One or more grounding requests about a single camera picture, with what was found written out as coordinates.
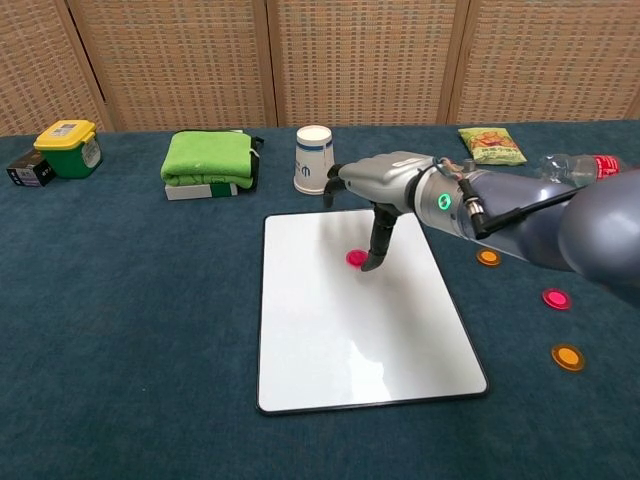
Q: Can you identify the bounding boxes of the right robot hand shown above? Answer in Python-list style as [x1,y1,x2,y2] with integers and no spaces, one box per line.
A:
[322,150,436,274]

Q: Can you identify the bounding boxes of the white rectangular board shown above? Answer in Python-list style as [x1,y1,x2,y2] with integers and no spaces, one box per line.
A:
[256,206,490,416]

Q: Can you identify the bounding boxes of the white paper cup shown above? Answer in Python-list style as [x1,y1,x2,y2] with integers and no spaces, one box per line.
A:
[292,124,339,196]

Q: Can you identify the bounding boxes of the green pea snack bag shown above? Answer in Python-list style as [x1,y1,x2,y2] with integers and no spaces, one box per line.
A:
[457,126,529,167]

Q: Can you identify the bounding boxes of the woven screen panel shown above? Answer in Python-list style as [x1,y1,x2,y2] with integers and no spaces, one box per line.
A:
[447,0,640,126]
[264,0,471,129]
[0,0,114,137]
[67,0,279,132]

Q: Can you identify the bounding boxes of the folded green towel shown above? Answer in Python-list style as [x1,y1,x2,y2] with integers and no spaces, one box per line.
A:
[159,130,255,190]

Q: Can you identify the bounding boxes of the white and green box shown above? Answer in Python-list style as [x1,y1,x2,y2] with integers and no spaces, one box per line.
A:
[164,181,240,202]

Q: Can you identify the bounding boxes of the clear bottle red label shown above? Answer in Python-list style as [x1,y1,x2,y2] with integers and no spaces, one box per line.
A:
[537,153,633,189]

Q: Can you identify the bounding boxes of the teal table cloth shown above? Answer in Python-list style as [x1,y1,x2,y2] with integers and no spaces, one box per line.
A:
[0,118,640,480]

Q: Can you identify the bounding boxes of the green container yellow lid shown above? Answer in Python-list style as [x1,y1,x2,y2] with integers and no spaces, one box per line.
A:
[32,119,104,180]

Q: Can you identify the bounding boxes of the small black box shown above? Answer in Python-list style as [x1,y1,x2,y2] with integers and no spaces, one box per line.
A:
[5,151,55,188]

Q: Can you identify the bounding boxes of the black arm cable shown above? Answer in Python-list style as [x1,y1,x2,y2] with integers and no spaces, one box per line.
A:
[458,177,584,240]

